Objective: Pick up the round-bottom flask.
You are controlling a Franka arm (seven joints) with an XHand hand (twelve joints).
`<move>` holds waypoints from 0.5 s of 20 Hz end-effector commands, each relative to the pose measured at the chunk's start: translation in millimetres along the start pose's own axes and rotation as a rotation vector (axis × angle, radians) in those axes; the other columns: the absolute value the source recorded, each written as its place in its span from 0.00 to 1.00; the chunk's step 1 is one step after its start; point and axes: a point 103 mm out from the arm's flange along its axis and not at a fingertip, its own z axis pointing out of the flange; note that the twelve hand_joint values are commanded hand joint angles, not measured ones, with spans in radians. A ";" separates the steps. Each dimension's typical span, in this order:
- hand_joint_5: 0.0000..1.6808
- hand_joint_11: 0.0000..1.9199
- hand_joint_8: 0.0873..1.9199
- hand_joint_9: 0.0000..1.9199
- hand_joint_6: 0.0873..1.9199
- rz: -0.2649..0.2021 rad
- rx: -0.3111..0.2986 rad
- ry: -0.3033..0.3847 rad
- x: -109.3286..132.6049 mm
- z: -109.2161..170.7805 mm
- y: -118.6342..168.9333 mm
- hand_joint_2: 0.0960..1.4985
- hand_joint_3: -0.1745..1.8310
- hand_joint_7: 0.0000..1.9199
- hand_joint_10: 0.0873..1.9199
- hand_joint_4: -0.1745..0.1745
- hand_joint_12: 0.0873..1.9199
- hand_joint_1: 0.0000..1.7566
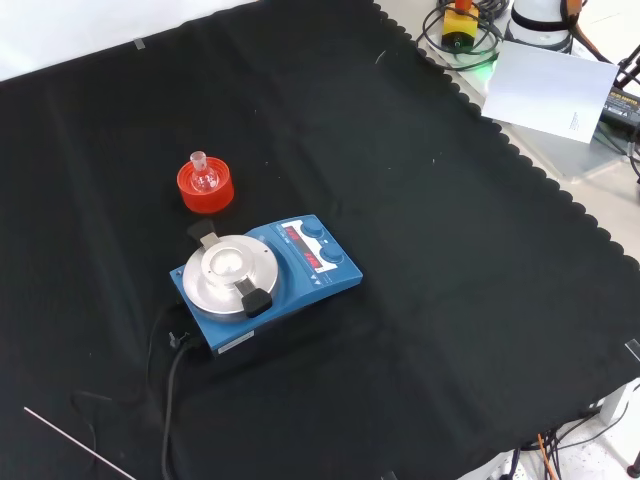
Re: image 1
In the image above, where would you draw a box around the clear glass round-bottom flask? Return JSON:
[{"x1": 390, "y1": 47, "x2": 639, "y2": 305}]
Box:
[{"x1": 189, "y1": 150, "x2": 220, "y2": 196}]

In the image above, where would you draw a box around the blue-base heater with steel plate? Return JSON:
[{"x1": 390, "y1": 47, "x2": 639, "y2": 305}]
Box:
[{"x1": 169, "y1": 214, "x2": 365, "y2": 359}]

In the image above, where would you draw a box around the black bench cloth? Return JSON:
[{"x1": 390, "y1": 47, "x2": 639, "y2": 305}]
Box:
[{"x1": 0, "y1": 0, "x2": 640, "y2": 480}]

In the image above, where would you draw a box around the yellow stop button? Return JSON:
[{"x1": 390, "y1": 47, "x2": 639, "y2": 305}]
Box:
[{"x1": 441, "y1": 0, "x2": 479, "y2": 52}]

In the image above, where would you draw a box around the pale board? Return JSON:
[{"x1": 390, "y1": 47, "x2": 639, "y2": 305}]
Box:
[{"x1": 480, "y1": 40, "x2": 621, "y2": 145}]

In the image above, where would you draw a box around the thin glass rod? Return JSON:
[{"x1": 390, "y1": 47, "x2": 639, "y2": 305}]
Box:
[{"x1": 23, "y1": 406, "x2": 137, "y2": 480}]

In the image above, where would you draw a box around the black power adapter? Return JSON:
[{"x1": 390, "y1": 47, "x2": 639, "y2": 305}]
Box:
[{"x1": 599, "y1": 86, "x2": 640, "y2": 127}]

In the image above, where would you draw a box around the red ribbed flask ring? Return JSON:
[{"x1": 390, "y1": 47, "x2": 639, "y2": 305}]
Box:
[{"x1": 175, "y1": 156, "x2": 236, "y2": 215}]

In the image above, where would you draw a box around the black heater power cable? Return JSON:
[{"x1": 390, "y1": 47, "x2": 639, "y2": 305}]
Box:
[{"x1": 159, "y1": 330, "x2": 202, "y2": 480}]

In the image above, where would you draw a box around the black coiled cable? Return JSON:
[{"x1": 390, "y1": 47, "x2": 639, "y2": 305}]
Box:
[{"x1": 421, "y1": 0, "x2": 504, "y2": 57}]

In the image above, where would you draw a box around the orange cable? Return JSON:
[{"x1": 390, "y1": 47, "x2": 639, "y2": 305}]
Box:
[{"x1": 563, "y1": 0, "x2": 615, "y2": 64}]

